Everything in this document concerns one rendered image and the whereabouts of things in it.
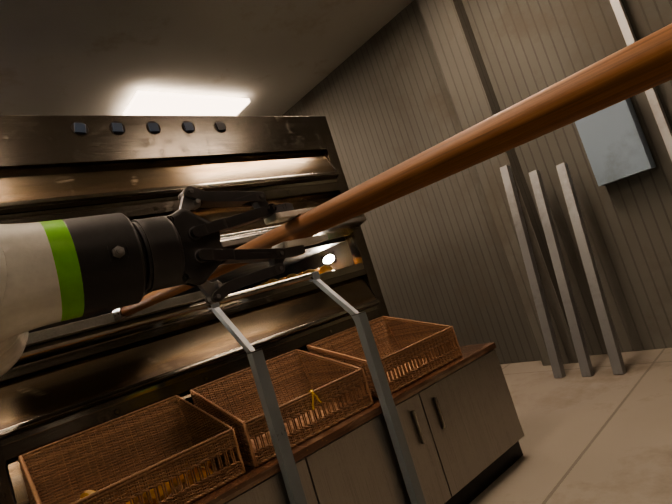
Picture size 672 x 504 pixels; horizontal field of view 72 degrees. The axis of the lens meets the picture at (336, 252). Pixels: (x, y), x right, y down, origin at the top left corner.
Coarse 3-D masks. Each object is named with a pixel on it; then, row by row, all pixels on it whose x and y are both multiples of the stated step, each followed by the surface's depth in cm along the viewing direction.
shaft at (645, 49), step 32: (608, 64) 29; (640, 64) 28; (544, 96) 32; (576, 96) 31; (608, 96) 30; (480, 128) 36; (512, 128) 34; (544, 128) 33; (416, 160) 42; (448, 160) 39; (480, 160) 38; (352, 192) 49; (384, 192) 45; (288, 224) 59; (320, 224) 54
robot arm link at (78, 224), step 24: (96, 216) 44; (120, 216) 44; (96, 240) 41; (120, 240) 42; (96, 264) 40; (120, 264) 42; (144, 264) 43; (96, 288) 41; (120, 288) 42; (144, 288) 44; (96, 312) 43
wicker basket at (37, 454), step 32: (128, 416) 177; (192, 416) 179; (64, 448) 162; (96, 448) 167; (128, 448) 172; (160, 448) 177; (192, 448) 144; (224, 448) 150; (32, 480) 138; (64, 480) 158; (96, 480) 162; (128, 480) 131; (160, 480) 137; (224, 480) 148
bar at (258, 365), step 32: (256, 288) 184; (320, 288) 200; (128, 320) 154; (160, 320) 161; (224, 320) 166; (32, 352) 136; (256, 352) 153; (256, 384) 154; (384, 384) 181; (384, 416) 181; (288, 448) 151; (288, 480) 149; (416, 480) 178
